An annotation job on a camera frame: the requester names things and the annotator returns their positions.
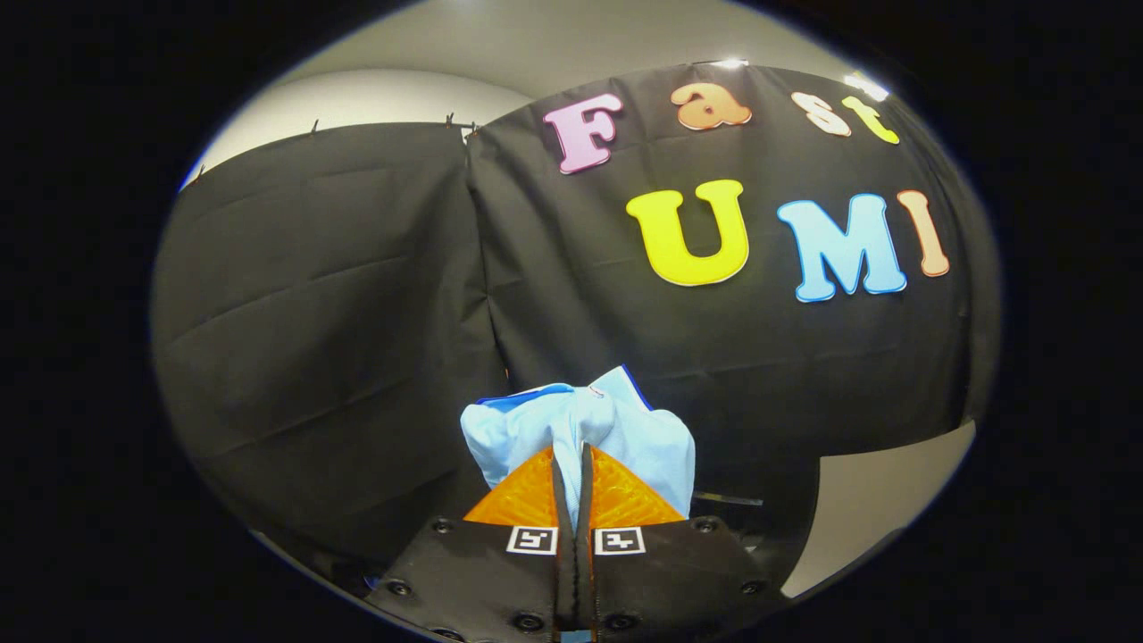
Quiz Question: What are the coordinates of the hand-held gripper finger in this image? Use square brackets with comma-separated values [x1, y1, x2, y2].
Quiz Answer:
[576, 444, 792, 643]
[364, 444, 578, 643]

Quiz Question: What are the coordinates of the light blue polo shirt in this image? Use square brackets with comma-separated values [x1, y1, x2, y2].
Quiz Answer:
[460, 364, 697, 533]

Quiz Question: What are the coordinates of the black backdrop cloth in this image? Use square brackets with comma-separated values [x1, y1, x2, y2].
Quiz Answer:
[150, 63, 1001, 590]

